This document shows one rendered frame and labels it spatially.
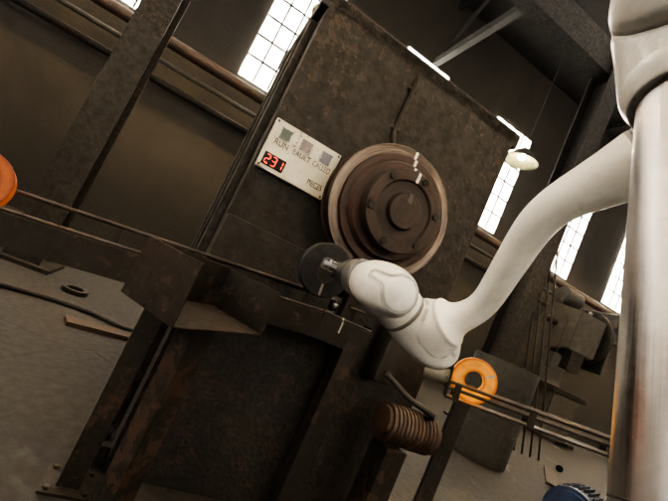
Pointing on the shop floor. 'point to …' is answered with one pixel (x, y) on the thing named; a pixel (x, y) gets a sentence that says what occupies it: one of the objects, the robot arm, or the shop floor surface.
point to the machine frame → (345, 101)
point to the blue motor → (572, 493)
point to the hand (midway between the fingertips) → (328, 264)
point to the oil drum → (506, 431)
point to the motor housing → (414, 427)
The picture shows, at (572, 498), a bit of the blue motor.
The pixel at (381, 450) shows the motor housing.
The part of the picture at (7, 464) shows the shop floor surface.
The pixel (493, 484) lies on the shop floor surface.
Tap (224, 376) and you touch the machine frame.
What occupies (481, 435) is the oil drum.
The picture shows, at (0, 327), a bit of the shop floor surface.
